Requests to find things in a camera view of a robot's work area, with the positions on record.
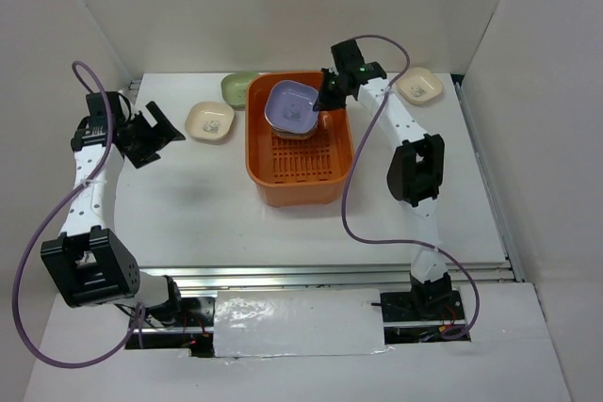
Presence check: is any white sheet front cover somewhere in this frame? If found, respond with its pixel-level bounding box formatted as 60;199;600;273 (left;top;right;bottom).
213;289;386;358

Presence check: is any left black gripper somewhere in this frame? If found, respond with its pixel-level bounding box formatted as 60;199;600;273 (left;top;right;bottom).
120;102;185;169

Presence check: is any pink-brown plate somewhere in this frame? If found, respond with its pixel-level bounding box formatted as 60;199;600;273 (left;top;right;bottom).
271;128;317;140

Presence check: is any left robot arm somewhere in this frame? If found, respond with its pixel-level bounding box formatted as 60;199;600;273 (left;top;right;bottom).
41;91;187;326

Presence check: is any cream plate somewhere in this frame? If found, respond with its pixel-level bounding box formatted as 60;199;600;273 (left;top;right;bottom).
185;102;235;142
395;67;444;105

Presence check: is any green plate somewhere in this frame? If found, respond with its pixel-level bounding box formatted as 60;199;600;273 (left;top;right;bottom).
220;72;260;110

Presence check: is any orange plastic bin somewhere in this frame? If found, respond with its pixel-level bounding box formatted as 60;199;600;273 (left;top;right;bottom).
245;72;354;207

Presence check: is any aluminium rail frame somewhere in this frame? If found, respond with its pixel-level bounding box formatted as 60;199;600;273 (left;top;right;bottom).
115;73;515;295

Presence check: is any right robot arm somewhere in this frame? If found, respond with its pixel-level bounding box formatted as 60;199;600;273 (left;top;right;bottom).
314;38;452;319

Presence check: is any purple plate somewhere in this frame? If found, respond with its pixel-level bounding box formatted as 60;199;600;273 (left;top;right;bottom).
264;80;318;135

